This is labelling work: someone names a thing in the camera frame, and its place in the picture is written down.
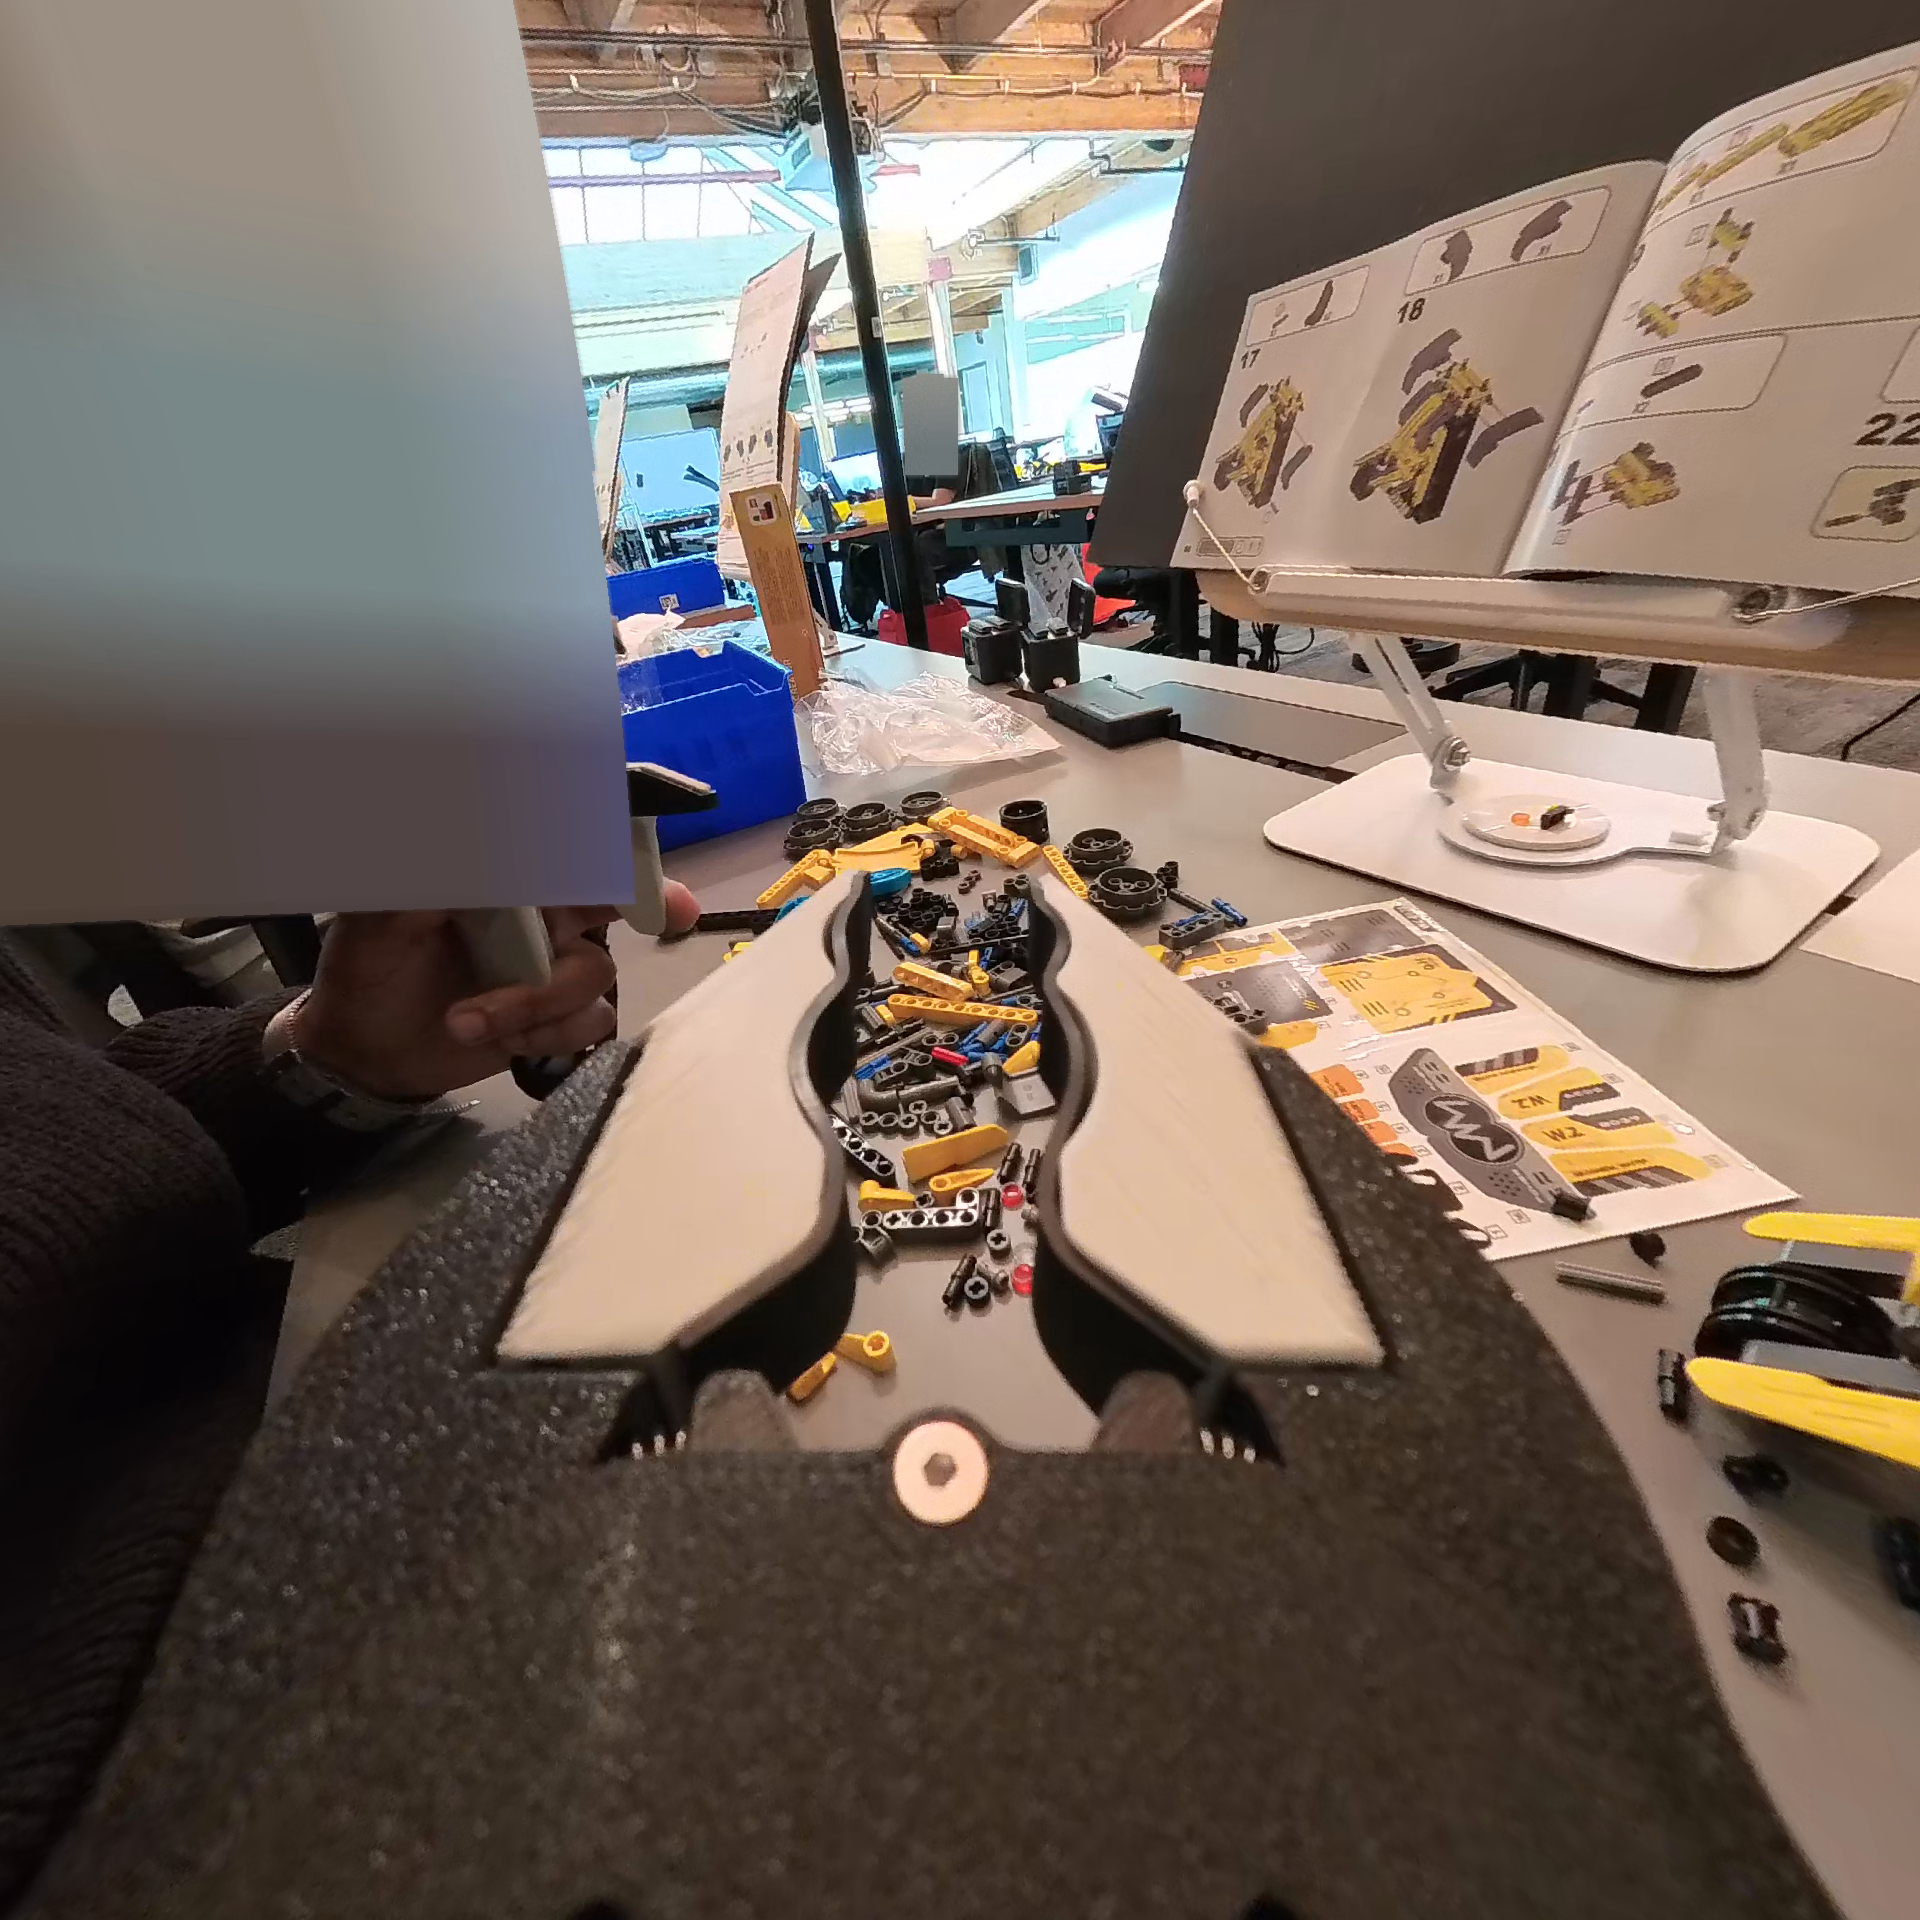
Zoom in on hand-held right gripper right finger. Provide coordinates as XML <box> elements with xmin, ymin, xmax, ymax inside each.
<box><xmin>1024</xmin><ymin>873</ymin><xmax>1384</xmax><ymax>1389</ymax></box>

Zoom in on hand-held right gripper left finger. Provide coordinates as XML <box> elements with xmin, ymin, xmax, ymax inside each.
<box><xmin>496</xmin><ymin>870</ymin><xmax>876</xmax><ymax>1396</ymax></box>

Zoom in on pile of small building pieces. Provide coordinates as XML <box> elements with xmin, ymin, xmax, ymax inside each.
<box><xmin>720</xmin><ymin>790</ymin><xmax>1249</xmax><ymax>1404</ymax></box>

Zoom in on person's left forearm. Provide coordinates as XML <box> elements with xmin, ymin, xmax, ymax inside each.
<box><xmin>0</xmin><ymin>930</ymin><xmax>308</xmax><ymax>1863</ymax></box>

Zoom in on person's left hand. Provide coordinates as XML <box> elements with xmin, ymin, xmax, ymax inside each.
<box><xmin>286</xmin><ymin>878</ymin><xmax>703</xmax><ymax>1106</ymax></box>

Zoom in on silver wristwatch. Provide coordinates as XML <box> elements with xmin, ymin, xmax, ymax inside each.
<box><xmin>268</xmin><ymin>997</ymin><xmax>459</xmax><ymax>1129</ymax></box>

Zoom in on blue plastic bin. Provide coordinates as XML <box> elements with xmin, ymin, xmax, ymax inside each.
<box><xmin>617</xmin><ymin>638</ymin><xmax>809</xmax><ymax>854</ymax></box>
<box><xmin>607</xmin><ymin>558</ymin><xmax>724</xmax><ymax>623</ymax></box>

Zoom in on yellow sticker sheet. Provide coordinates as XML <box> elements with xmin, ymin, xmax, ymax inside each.
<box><xmin>1153</xmin><ymin>895</ymin><xmax>1800</xmax><ymax>1261</ymax></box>

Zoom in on clear plastic bag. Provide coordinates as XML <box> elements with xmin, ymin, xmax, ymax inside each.
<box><xmin>617</xmin><ymin>609</ymin><xmax>755</xmax><ymax>706</ymax></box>
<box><xmin>795</xmin><ymin>670</ymin><xmax>1060</xmax><ymax>780</ymax></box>

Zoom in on tall cardboard box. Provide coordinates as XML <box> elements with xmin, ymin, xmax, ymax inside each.
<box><xmin>717</xmin><ymin>231</ymin><xmax>845</xmax><ymax>701</ymax></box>

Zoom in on flat black box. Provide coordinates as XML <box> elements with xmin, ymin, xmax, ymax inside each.
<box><xmin>1043</xmin><ymin>674</ymin><xmax>1182</xmax><ymax>749</ymax></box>

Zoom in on white book stand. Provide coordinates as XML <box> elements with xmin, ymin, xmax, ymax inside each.
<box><xmin>1190</xmin><ymin>562</ymin><xmax>1883</xmax><ymax>977</ymax></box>

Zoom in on yellow toy vehicle model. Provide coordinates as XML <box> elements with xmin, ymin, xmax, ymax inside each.
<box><xmin>1686</xmin><ymin>1212</ymin><xmax>1920</xmax><ymax>1613</ymax></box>

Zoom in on grey background desk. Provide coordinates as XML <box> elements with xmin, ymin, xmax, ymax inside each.
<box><xmin>911</xmin><ymin>486</ymin><xmax>1115</xmax><ymax>606</ymax></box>

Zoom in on white printed papers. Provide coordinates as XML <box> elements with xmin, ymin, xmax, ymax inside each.
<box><xmin>1798</xmin><ymin>847</ymin><xmax>1920</xmax><ymax>988</ymax></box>

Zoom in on black vertical pole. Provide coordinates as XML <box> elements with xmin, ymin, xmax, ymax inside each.
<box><xmin>801</xmin><ymin>0</ymin><xmax>921</xmax><ymax>647</ymax></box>

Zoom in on building instruction booklet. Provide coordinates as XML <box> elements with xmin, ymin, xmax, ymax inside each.
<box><xmin>1169</xmin><ymin>45</ymin><xmax>1920</xmax><ymax>601</ymax></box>

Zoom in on black partition panel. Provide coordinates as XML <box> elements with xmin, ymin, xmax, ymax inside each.
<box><xmin>1087</xmin><ymin>0</ymin><xmax>1920</xmax><ymax>577</ymax></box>

